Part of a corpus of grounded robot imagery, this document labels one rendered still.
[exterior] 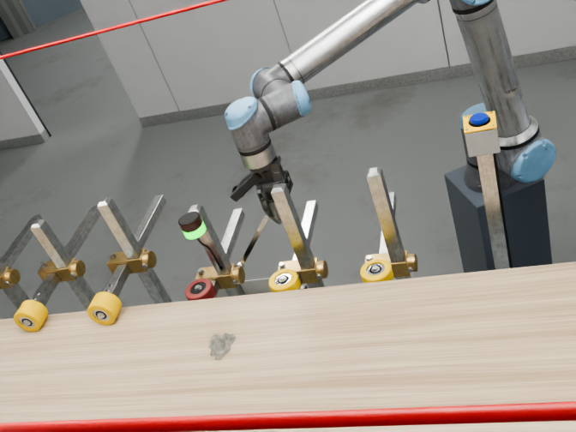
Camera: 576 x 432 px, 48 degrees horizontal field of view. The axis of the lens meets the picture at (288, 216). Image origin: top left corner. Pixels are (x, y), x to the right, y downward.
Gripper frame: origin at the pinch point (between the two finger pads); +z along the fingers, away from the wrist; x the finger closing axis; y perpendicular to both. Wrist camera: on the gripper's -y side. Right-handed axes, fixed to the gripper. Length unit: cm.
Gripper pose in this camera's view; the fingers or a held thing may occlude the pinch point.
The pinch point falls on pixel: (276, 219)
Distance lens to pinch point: 184.1
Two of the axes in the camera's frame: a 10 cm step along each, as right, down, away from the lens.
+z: 3.0, 7.7, 5.7
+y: 9.4, -1.3, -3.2
